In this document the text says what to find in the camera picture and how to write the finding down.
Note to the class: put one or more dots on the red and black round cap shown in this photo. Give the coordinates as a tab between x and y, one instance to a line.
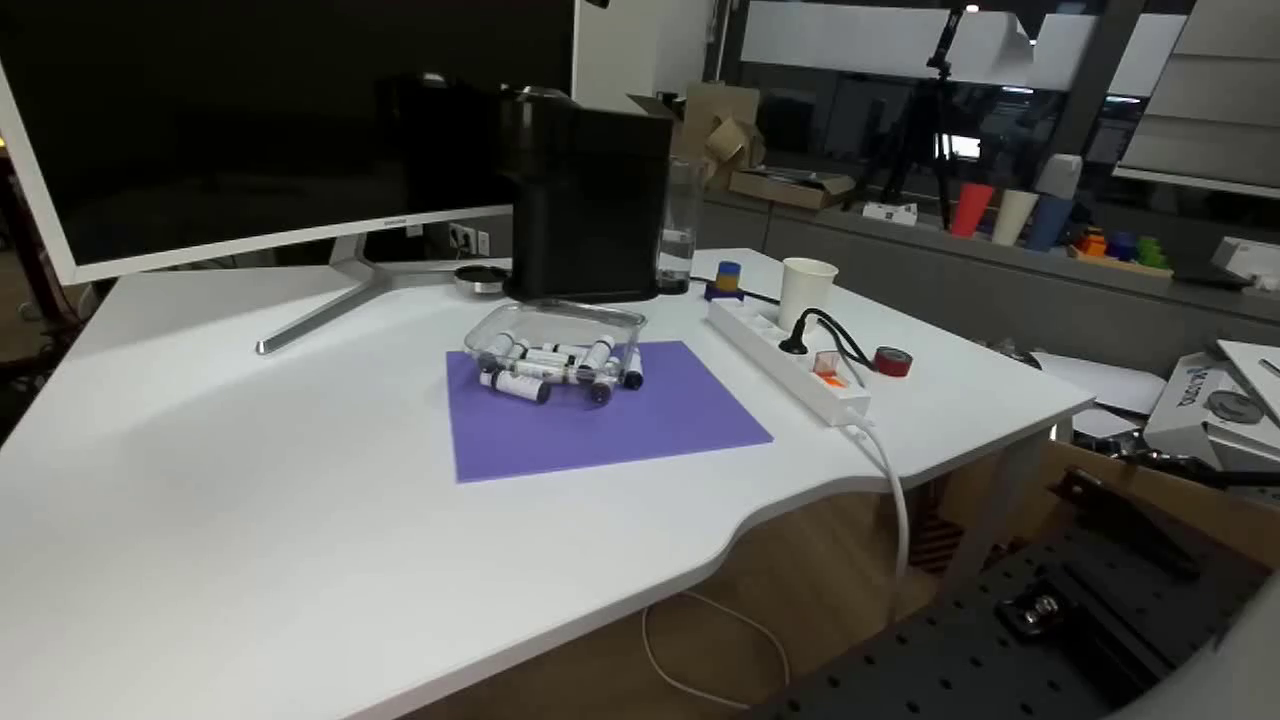
895	360

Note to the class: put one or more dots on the white power strip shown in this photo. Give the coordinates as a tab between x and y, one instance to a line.
761	343

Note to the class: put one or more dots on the blue banded white bottle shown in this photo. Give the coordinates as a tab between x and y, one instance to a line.
632	370

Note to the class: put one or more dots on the cardboard box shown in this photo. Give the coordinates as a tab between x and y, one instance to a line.
714	129

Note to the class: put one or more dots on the small blue orange object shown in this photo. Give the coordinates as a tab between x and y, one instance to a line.
725	276

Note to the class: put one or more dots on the white curved computer monitor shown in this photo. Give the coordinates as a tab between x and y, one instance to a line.
162	134

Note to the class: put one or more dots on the white paper cup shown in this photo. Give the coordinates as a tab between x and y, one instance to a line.
804	287

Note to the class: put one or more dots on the red plastic cup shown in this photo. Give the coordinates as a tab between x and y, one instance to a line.
970	209

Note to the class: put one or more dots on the white plastic cup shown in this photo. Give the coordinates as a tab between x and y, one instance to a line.
1013	213

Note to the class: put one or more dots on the blue plastic cup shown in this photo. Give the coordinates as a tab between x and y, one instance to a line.
1046	220

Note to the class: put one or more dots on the clear plastic bowl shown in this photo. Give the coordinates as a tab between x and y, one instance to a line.
555	334

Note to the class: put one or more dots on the black coffee machine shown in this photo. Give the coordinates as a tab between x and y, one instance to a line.
590	197

